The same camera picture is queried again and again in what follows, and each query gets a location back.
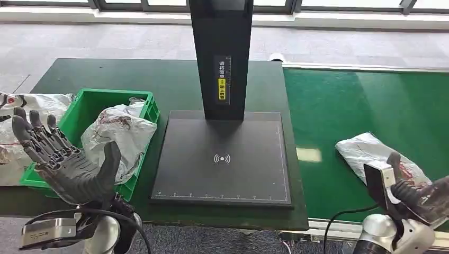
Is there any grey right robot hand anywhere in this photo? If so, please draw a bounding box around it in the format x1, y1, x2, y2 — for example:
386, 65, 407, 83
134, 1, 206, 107
387, 151, 449, 226

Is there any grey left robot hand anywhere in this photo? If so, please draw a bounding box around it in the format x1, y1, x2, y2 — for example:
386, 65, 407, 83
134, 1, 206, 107
11, 106, 122, 206

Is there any white plastic parcel red print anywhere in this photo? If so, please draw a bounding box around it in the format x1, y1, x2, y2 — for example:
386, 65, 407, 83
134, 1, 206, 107
335, 132, 433, 187

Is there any white parcel with black print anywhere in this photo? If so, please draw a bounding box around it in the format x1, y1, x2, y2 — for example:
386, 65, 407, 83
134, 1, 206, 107
0, 92, 76, 187

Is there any crumpled white plastic parcel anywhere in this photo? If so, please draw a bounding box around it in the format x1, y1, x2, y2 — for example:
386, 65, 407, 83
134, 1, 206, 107
80, 97, 158, 185

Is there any green plastic crate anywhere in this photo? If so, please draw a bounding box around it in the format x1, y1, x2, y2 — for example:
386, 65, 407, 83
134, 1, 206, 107
19, 88, 161, 203

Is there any green conveyor belt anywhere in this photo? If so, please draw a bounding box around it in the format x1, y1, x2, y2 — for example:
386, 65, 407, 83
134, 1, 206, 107
280, 52, 449, 250

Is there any black scanner stand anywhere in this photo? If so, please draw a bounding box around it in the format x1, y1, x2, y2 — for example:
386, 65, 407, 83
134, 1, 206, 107
150, 0, 294, 210

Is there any white window sill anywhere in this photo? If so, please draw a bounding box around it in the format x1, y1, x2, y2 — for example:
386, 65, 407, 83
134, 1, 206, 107
0, 6, 449, 32

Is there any black and yellow label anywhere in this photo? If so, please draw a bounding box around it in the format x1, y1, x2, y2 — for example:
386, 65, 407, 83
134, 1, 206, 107
213, 55, 232, 105

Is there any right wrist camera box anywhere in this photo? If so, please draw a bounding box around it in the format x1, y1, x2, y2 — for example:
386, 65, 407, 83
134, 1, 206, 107
363, 162, 399, 213

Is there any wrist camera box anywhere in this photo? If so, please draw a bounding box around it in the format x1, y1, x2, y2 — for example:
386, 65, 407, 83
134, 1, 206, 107
19, 217, 78, 251
363, 162, 399, 213

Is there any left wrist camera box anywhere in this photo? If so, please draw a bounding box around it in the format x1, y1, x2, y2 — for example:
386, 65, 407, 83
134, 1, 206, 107
19, 217, 78, 251

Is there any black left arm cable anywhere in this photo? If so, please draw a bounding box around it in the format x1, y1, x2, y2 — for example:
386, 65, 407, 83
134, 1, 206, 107
23, 207, 152, 254

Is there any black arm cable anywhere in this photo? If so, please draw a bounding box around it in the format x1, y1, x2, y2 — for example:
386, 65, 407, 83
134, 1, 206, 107
322, 204, 380, 254
23, 207, 152, 254

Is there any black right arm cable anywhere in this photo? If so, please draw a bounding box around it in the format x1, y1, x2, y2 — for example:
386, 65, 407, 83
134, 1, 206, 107
322, 204, 380, 254

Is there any dark window frame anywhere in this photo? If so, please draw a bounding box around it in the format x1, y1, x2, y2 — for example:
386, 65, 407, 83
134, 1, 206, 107
0, 0, 449, 15

